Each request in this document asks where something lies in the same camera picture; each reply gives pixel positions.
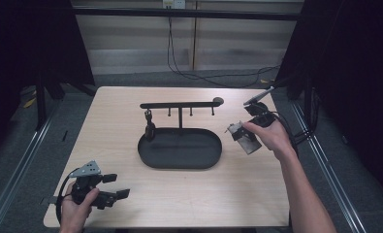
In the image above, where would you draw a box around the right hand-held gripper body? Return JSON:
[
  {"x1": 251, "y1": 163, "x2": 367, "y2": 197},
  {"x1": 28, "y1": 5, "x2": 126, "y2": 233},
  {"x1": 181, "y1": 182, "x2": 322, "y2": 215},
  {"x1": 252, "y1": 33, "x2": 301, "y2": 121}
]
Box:
[{"x1": 242, "y1": 85, "x2": 277, "y2": 128}]

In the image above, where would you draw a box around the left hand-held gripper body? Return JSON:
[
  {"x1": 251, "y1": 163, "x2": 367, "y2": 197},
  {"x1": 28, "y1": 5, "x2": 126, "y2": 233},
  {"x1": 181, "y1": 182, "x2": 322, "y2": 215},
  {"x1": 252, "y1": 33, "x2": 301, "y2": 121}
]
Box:
[{"x1": 69, "y1": 160, "x2": 119, "y2": 210}]

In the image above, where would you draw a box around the grey key pouch with ring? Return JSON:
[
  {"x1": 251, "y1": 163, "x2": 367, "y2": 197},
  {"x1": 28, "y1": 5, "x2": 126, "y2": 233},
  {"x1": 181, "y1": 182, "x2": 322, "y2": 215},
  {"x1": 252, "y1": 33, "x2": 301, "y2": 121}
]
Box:
[{"x1": 226, "y1": 120, "x2": 263, "y2": 156}]

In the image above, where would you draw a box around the black car key with strap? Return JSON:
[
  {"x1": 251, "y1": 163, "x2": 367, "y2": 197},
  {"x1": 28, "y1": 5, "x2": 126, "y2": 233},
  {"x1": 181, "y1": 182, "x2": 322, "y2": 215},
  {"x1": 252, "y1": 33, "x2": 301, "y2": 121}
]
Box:
[{"x1": 143, "y1": 109, "x2": 157, "y2": 143}]

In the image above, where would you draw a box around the black key rack with tray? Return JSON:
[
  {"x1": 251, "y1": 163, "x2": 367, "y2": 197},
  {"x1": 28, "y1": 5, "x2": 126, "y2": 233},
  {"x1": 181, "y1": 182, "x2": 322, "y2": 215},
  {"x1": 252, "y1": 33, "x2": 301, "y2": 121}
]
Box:
[{"x1": 137, "y1": 96, "x2": 226, "y2": 170}]

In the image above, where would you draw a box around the person's right hand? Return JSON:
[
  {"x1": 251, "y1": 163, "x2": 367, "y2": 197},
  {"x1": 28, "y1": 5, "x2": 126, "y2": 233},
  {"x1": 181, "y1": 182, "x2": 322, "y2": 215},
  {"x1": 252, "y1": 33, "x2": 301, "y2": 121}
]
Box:
[{"x1": 241, "y1": 119, "x2": 298, "y2": 162}]

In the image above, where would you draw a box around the person's left hand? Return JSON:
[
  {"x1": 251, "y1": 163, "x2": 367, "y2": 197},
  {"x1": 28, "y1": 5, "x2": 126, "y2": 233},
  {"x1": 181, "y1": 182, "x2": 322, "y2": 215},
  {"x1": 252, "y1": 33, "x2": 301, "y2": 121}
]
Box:
[{"x1": 59, "y1": 182, "x2": 101, "y2": 233}]

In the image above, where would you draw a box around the black stand leg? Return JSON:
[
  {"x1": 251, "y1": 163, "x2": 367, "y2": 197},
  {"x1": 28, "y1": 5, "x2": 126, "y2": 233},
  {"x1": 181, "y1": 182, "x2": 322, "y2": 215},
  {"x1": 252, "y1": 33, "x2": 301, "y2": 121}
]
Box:
[{"x1": 34, "y1": 72, "x2": 48, "y2": 131}]

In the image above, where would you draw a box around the yellow tape piece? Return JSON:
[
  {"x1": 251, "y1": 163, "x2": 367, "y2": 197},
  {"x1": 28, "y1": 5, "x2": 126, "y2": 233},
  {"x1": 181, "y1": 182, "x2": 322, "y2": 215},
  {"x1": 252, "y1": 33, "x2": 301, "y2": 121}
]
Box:
[{"x1": 22, "y1": 96, "x2": 38, "y2": 109}]

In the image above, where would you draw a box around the black curtain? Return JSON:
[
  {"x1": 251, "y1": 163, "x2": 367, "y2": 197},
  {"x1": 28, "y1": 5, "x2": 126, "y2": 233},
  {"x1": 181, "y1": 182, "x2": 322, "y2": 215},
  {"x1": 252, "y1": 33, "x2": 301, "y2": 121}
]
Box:
[
  {"x1": 274, "y1": 0, "x2": 383, "y2": 203},
  {"x1": 0, "y1": 0, "x2": 96, "y2": 159}
]

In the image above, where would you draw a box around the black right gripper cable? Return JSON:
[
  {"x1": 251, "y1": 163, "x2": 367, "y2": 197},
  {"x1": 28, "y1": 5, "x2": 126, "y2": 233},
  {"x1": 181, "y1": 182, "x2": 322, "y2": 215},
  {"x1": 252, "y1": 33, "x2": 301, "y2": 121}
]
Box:
[{"x1": 269, "y1": 111, "x2": 301, "y2": 157}]

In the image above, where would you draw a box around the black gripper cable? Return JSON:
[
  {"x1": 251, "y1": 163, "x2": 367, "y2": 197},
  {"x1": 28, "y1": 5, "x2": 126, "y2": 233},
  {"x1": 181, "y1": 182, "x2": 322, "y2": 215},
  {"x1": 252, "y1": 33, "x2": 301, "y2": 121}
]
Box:
[
  {"x1": 269, "y1": 111, "x2": 301, "y2": 157},
  {"x1": 55, "y1": 167, "x2": 80, "y2": 224}
]

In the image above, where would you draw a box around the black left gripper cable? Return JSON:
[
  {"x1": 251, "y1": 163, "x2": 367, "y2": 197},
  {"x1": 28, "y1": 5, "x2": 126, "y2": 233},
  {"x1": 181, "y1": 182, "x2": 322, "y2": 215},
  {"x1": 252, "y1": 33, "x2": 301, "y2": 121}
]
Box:
[{"x1": 55, "y1": 167, "x2": 80, "y2": 224}]

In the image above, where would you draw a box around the bundle of black floor cables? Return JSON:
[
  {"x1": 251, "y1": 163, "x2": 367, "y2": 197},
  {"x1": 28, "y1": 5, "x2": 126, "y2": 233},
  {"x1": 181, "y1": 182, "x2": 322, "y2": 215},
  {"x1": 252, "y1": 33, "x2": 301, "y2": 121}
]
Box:
[{"x1": 292, "y1": 91, "x2": 322, "y2": 149}]

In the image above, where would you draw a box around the metal floor rail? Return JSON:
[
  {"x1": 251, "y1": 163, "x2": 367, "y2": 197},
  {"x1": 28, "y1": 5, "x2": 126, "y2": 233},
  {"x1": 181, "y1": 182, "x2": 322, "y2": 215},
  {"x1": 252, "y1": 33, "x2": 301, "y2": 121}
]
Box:
[
  {"x1": 290, "y1": 100, "x2": 368, "y2": 233},
  {"x1": 0, "y1": 106, "x2": 57, "y2": 233}
]

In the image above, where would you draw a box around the black cable on wall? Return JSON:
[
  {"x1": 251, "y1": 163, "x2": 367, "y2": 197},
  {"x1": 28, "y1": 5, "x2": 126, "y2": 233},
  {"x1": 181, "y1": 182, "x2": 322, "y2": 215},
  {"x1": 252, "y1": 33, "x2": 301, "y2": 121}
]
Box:
[{"x1": 166, "y1": 16, "x2": 281, "y2": 89}]

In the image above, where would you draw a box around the black horizontal frame bar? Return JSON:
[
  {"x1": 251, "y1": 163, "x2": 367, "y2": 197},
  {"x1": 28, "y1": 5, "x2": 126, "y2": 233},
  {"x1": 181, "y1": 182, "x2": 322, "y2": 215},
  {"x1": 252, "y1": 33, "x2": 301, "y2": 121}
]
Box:
[{"x1": 72, "y1": 7, "x2": 305, "y2": 22}]

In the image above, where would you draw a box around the white wall socket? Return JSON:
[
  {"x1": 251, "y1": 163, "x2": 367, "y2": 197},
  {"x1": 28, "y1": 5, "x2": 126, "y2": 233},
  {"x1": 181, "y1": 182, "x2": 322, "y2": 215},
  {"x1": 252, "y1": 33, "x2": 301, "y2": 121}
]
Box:
[{"x1": 162, "y1": 0, "x2": 187, "y2": 10}]

